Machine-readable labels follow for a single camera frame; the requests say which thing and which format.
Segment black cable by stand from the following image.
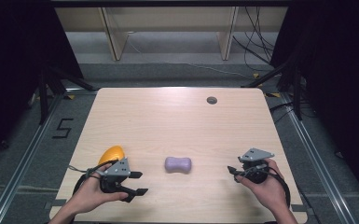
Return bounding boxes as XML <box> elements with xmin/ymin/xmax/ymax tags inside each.
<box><xmin>268</xmin><ymin>100</ymin><xmax>297</xmax><ymax>124</ymax></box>

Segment orange egg-shaped object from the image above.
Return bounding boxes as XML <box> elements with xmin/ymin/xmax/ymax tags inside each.
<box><xmin>97</xmin><ymin>145</ymin><xmax>126</xmax><ymax>166</ymax></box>

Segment grey left gripper cable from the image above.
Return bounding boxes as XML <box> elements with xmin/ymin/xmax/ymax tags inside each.
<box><xmin>67</xmin><ymin>164</ymin><xmax>103</xmax><ymax>180</ymax></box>

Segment purple soap bar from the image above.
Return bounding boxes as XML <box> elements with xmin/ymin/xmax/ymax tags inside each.
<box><xmin>164</xmin><ymin>156</ymin><xmax>192</xmax><ymax>174</ymax></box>

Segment person's right hand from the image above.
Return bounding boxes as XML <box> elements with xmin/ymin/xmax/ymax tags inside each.
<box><xmin>234</xmin><ymin>158</ymin><xmax>289</xmax><ymax>213</ymax></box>

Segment black metal stand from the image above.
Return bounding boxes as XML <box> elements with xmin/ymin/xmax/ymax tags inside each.
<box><xmin>241</xmin><ymin>57</ymin><xmax>304</xmax><ymax>121</ymax></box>
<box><xmin>37</xmin><ymin>65</ymin><xmax>98</xmax><ymax>126</ymax></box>

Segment person's left hand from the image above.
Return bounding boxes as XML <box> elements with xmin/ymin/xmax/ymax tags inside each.
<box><xmin>70</xmin><ymin>162</ymin><xmax>130</xmax><ymax>217</ymax></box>

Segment white furniture panel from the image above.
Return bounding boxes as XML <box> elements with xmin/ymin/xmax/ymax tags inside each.
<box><xmin>216</xmin><ymin>7</ymin><xmax>241</xmax><ymax>62</ymax></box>
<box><xmin>98</xmin><ymin>7</ymin><xmax>130</xmax><ymax>62</ymax></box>

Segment metal floor rail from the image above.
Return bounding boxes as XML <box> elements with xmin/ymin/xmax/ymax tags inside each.
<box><xmin>0</xmin><ymin>92</ymin><xmax>65</xmax><ymax>224</ymax></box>
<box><xmin>280</xmin><ymin>92</ymin><xmax>358</xmax><ymax>224</ymax></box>

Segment black floor cables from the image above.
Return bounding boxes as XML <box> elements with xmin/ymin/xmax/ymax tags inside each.
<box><xmin>231</xmin><ymin>7</ymin><xmax>277</xmax><ymax>73</ymax></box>

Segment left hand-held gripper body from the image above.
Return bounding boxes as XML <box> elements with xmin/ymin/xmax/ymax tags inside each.
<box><xmin>100</xmin><ymin>157</ymin><xmax>132</xmax><ymax>194</ymax></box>

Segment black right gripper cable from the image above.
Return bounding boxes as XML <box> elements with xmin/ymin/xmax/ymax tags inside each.
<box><xmin>266</xmin><ymin>167</ymin><xmax>292</xmax><ymax>209</ymax></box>

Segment black curtain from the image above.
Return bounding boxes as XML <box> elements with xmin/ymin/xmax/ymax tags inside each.
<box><xmin>269</xmin><ymin>0</ymin><xmax>359</xmax><ymax>200</ymax></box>
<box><xmin>0</xmin><ymin>0</ymin><xmax>84</xmax><ymax>169</ymax></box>

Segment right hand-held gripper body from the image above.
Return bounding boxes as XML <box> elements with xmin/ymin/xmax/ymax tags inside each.
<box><xmin>237</xmin><ymin>147</ymin><xmax>276</xmax><ymax>185</ymax></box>

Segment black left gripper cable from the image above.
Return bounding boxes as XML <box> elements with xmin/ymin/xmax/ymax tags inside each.
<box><xmin>72</xmin><ymin>159</ymin><xmax>119</xmax><ymax>196</ymax></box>

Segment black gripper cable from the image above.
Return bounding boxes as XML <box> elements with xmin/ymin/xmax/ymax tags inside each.
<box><xmin>72</xmin><ymin>159</ymin><xmax>119</xmax><ymax>196</ymax></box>
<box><xmin>266</xmin><ymin>167</ymin><xmax>292</xmax><ymax>209</ymax></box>

